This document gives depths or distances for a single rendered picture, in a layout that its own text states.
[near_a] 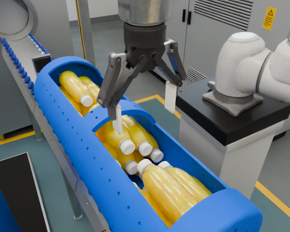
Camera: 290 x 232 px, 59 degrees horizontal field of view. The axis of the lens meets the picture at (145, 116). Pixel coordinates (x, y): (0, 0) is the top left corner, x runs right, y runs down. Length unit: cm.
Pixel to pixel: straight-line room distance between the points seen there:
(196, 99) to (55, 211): 137
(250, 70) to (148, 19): 61
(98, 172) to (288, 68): 65
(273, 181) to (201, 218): 191
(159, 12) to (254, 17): 177
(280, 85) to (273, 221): 134
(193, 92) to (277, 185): 140
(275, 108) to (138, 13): 83
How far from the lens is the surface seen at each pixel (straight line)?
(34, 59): 155
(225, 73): 102
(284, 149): 272
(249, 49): 98
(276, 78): 95
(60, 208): 209
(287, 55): 92
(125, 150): 71
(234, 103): 107
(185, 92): 116
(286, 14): 202
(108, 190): 62
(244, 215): 53
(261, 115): 108
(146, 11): 42
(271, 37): 209
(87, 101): 92
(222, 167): 111
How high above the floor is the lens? 165
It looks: 36 degrees down
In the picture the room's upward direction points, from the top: straight up
